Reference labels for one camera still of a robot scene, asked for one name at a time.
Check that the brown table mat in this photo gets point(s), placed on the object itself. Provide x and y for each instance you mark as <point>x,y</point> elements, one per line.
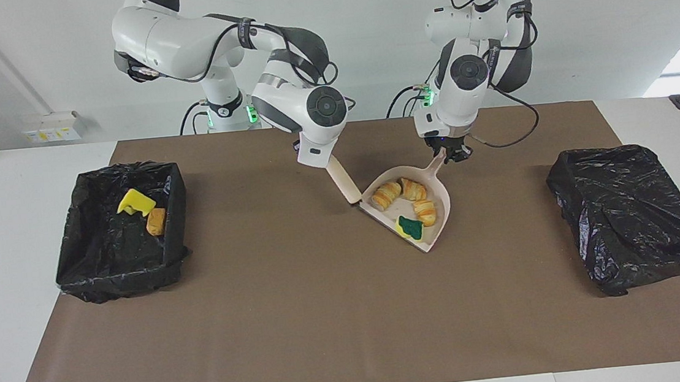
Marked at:
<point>354,350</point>

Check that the striped croissant piece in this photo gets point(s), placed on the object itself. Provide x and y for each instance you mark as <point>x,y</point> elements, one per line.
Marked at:
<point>386,195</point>
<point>414,189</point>

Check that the plain yellow sponge piece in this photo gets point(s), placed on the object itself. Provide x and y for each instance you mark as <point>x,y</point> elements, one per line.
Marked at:
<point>411,227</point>

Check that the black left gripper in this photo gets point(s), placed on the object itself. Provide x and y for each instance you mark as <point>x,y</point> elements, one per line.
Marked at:
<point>446,140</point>

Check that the bin wrapped in black bag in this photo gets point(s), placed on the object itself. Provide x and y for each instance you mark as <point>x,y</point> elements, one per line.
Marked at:
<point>631,215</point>

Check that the brown bread roll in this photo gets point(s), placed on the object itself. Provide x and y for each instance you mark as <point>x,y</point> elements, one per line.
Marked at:
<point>156,222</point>

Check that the pale bread chunk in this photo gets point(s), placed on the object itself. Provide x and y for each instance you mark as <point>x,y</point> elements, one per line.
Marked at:
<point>425,212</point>

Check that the notched yellow sponge chunk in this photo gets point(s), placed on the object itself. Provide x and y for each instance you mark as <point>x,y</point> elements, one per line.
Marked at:
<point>136,201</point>

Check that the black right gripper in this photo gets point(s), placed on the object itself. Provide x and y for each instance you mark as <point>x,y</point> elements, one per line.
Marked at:
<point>297,145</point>

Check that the white wall socket box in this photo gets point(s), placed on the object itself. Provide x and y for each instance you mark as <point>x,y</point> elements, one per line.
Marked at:
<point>54,127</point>

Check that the open bin with black liner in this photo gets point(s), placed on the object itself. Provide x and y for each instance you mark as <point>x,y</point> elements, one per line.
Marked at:
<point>112,260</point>

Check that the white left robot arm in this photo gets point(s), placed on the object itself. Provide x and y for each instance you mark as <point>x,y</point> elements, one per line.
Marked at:
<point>465,75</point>

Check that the beige hand brush black bristles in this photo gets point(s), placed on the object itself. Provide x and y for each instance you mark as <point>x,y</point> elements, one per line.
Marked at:
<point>344,181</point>

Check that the beige plastic dustpan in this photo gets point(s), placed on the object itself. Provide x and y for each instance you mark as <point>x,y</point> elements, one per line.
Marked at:
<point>443,206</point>

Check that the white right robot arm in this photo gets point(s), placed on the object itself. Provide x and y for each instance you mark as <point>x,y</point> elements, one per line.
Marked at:
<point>320,109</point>

